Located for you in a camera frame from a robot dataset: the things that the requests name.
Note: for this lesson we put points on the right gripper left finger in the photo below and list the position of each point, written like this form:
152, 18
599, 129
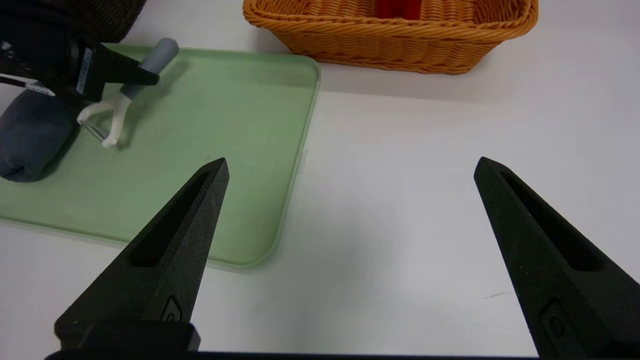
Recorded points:
170, 270

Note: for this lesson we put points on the dark grey towel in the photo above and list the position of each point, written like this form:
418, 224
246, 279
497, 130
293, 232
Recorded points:
30, 135

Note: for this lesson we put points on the dark brown wicker basket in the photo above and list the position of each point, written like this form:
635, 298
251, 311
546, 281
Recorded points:
110, 20

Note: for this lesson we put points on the red soda can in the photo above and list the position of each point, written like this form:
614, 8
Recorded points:
397, 9

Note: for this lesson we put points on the light green plastic tray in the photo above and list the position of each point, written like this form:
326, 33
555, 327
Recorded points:
210, 150

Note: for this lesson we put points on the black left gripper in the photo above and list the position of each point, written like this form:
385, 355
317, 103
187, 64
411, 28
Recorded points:
50, 55

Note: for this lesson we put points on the orange wicker basket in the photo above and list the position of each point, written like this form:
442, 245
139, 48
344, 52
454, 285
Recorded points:
390, 45

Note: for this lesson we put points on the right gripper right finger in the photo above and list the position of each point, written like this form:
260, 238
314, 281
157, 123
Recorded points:
555, 280

